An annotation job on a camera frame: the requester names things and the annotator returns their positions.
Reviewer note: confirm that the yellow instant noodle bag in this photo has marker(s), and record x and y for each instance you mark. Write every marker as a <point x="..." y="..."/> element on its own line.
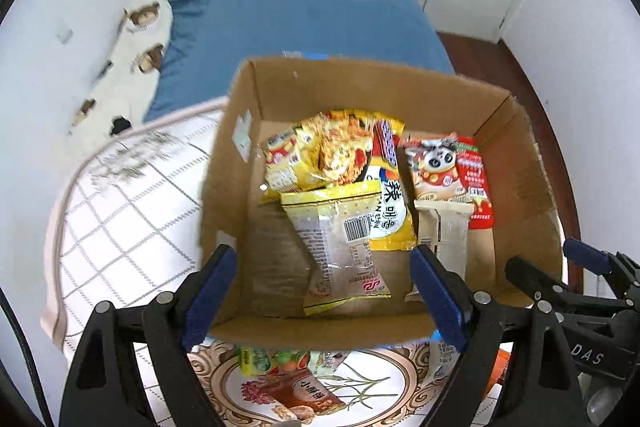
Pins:
<point x="358" y="145"/>

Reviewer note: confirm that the white cranberry cookie packet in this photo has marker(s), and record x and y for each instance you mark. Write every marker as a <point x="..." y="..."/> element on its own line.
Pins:
<point x="443" y="359"/>

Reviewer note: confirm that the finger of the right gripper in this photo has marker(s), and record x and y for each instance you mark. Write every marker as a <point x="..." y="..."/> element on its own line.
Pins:
<point x="538" y="285"/>
<point x="619" y="271"/>

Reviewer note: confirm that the yellow translucent snack packet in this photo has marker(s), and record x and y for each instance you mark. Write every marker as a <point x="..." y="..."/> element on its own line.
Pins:
<point x="334" y="224"/>

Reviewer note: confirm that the bear print long pillow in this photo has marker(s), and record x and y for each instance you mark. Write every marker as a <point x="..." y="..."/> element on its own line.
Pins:
<point x="127" y="83"/>

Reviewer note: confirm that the brown red snack packet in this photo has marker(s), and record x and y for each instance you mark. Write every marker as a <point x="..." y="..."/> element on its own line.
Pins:
<point x="303" y="395"/>

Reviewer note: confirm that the brown panda snack packet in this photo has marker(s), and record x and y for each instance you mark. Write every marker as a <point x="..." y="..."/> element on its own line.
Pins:
<point x="432" y="163"/>

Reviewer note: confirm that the orange snack packet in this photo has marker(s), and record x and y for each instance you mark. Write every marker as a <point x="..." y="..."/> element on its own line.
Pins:
<point x="498" y="371"/>

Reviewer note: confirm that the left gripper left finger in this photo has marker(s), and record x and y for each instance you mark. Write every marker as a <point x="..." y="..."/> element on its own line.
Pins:
<point x="104" y="385"/>

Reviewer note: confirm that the fruit candy bag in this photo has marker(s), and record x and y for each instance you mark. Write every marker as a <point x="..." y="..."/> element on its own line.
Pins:
<point x="254" y="361"/>

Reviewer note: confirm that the yellow panda snack packet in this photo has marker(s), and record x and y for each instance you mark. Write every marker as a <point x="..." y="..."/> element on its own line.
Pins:
<point x="291" y="163"/>

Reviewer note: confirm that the cardboard box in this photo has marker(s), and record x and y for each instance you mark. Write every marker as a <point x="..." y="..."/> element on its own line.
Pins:
<point x="265" y="305"/>

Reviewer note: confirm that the blue bed mattress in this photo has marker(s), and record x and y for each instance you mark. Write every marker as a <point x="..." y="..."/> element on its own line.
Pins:
<point x="210" y="39"/>

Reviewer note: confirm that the pale green snack packet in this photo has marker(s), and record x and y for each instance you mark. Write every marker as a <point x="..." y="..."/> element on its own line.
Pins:
<point x="325" y="363"/>

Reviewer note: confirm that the grey translucent snack packet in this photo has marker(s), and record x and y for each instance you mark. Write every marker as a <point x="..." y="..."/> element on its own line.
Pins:
<point x="443" y="227"/>

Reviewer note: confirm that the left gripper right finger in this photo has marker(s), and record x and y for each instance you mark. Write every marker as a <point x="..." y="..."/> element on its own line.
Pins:
<point x="541" y="387"/>

